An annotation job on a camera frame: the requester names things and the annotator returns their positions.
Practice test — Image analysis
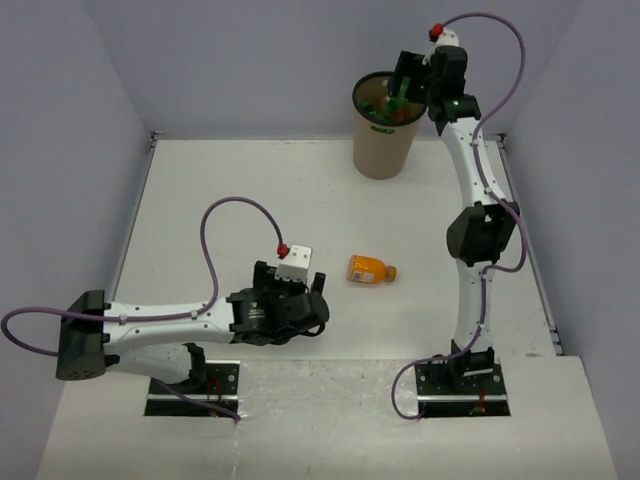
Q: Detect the green bottle front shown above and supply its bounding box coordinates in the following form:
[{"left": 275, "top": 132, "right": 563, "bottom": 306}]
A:
[{"left": 386, "top": 77, "right": 410, "bottom": 114}]

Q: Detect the green bottle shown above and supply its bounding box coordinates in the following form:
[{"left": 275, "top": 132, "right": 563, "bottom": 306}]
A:
[
  {"left": 361, "top": 102, "right": 390, "bottom": 124},
  {"left": 386, "top": 77, "right": 410, "bottom": 114}
]

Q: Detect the orange bottle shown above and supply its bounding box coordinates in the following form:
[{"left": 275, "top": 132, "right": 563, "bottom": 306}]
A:
[
  {"left": 381, "top": 96, "right": 408, "bottom": 123},
  {"left": 346, "top": 255, "right": 397, "bottom": 284}
]

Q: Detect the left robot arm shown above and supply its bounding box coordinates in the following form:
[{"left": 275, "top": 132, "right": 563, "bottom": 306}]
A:
[{"left": 55, "top": 261, "right": 330, "bottom": 393}]

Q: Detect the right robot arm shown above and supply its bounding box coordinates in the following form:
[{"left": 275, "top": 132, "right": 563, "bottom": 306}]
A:
[{"left": 388, "top": 46, "right": 519, "bottom": 393}]

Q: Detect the brown cardboard bin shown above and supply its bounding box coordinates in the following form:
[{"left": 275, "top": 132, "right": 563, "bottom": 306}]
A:
[{"left": 351, "top": 71, "right": 426, "bottom": 180}]

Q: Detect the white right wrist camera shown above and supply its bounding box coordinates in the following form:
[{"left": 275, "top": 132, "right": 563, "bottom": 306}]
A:
[{"left": 422, "top": 23, "right": 459, "bottom": 65}]

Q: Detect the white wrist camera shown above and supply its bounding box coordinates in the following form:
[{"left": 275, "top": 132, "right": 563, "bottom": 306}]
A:
[
  {"left": 422, "top": 23, "right": 459, "bottom": 65},
  {"left": 275, "top": 244, "right": 313, "bottom": 284}
]

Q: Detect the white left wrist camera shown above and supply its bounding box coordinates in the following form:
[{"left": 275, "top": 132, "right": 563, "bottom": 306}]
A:
[{"left": 275, "top": 244, "right": 313, "bottom": 284}]

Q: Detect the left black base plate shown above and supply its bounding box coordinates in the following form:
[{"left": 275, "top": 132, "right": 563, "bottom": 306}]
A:
[{"left": 144, "top": 360, "right": 240, "bottom": 418}]

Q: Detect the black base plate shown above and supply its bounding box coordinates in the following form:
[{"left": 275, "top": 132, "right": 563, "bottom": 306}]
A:
[
  {"left": 144, "top": 360, "right": 240, "bottom": 418},
  {"left": 414, "top": 362, "right": 511, "bottom": 419}
]

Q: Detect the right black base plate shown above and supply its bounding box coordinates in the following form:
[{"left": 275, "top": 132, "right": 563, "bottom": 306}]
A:
[{"left": 414, "top": 362, "right": 511, "bottom": 419}]

